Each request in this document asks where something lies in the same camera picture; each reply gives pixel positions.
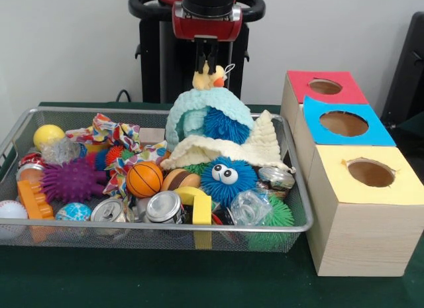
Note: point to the wooden box with three holes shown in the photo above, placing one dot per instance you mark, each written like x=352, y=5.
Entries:
x=364, y=235

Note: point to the orange plastic block toy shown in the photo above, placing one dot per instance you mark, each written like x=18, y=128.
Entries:
x=33, y=202

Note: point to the black chair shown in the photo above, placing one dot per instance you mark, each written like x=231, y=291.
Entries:
x=407, y=69

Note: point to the dark green table cloth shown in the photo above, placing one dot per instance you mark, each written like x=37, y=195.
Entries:
x=165, y=281

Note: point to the mint green waffle cloth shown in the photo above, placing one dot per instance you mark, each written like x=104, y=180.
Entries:
x=199, y=112

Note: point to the green spiky ball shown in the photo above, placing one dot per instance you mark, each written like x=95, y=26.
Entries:
x=278, y=215

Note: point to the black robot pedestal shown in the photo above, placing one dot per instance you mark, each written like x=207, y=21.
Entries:
x=152, y=63

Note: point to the blue fuzzy ball with eyes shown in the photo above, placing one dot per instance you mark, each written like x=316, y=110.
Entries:
x=228, y=187

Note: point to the cream yellow waffle cloth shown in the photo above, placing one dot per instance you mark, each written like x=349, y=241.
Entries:
x=262, y=146

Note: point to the white baseball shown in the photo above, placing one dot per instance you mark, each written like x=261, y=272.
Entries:
x=12, y=212

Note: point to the colourful patterned cloth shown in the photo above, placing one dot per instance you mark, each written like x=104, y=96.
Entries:
x=122, y=169
x=109, y=130

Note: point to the yellow plush duck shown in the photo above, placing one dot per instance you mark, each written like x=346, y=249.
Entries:
x=209, y=79

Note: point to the yellow plastic block toy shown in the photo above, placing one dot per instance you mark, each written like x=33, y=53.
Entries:
x=201, y=207

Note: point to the blue spiky ball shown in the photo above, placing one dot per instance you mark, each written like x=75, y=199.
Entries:
x=226, y=124

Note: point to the globe print ball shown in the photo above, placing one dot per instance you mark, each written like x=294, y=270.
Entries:
x=73, y=212

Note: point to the wooden cube block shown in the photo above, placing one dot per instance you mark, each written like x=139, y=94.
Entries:
x=152, y=136

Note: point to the yellow ball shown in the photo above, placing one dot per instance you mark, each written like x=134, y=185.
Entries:
x=48, y=136

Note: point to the purple spiky ball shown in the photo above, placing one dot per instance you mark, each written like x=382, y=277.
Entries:
x=69, y=182

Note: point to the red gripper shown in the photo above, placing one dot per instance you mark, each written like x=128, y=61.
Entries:
x=207, y=28

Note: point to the silver metal can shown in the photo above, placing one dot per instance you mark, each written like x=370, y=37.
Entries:
x=163, y=207

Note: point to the small orange basketball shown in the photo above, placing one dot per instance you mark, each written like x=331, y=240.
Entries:
x=144, y=179

